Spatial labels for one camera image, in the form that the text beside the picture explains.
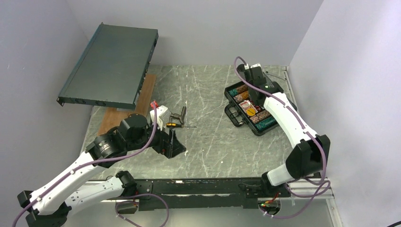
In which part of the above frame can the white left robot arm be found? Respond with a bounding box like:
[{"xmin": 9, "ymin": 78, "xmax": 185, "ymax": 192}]
[{"xmin": 17, "ymin": 114, "xmax": 186, "ymax": 227}]

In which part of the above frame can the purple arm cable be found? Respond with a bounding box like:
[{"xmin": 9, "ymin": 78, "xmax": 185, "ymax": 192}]
[
  {"xmin": 12, "ymin": 102, "xmax": 158, "ymax": 227},
  {"xmin": 234, "ymin": 56, "xmax": 332, "ymax": 219}
]

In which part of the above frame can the grey metal clamp tool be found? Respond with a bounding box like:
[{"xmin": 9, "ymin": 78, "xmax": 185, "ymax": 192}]
[{"xmin": 169, "ymin": 106, "xmax": 187, "ymax": 125}]

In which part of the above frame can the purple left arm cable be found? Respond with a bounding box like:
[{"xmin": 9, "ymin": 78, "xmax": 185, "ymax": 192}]
[{"xmin": 12, "ymin": 102, "xmax": 158, "ymax": 227}]

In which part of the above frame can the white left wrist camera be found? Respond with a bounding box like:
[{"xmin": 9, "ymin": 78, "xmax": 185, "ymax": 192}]
[{"xmin": 149, "ymin": 101, "xmax": 171, "ymax": 131}]

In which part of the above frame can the orange black screwdriver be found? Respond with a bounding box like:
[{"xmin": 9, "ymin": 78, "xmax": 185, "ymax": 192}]
[{"xmin": 166, "ymin": 122, "xmax": 196, "ymax": 128}]

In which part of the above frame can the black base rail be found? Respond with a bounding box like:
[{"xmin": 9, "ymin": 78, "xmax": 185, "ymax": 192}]
[{"xmin": 121, "ymin": 177, "xmax": 290, "ymax": 211}]

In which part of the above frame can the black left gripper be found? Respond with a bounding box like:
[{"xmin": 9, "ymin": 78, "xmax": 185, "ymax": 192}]
[{"xmin": 127, "ymin": 117, "xmax": 186, "ymax": 157}]

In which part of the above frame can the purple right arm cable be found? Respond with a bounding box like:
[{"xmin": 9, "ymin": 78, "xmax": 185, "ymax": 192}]
[{"xmin": 234, "ymin": 56, "xmax": 332, "ymax": 219}]

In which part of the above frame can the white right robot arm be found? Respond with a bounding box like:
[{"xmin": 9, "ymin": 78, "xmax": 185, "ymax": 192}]
[{"xmin": 236, "ymin": 63, "xmax": 330, "ymax": 196}]

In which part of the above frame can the red playing card deck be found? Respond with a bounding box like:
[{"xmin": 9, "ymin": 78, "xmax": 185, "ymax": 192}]
[{"xmin": 239, "ymin": 100, "xmax": 254, "ymax": 112}]

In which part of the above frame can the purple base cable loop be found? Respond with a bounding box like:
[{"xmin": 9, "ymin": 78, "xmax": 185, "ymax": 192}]
[{"xmin": 115, "ymin": 192, "xmax": 170, "ymax": 227}]

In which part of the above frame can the black poker set case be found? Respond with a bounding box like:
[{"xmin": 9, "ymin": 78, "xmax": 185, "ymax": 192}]
[{"xmin": 224, "ymin": 82, "xmax": 279, "ymax": 136}]

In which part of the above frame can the brown wooden board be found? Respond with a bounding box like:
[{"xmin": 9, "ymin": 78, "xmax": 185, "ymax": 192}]
[{"xmin": 97, "ymin": 74, "xmax": 157, "ymax": 136}]

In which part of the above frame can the yellow dealer button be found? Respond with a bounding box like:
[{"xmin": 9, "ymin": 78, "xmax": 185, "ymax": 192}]
[{"xmin": 246, "ymin": 108, "xmax": 257, "ymax": 117}]

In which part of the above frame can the dark grey rack server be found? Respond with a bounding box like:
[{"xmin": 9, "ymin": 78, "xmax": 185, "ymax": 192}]
[{"xmin": 57, "ymin": 23, "xmax": 159, "ymax": 110}]

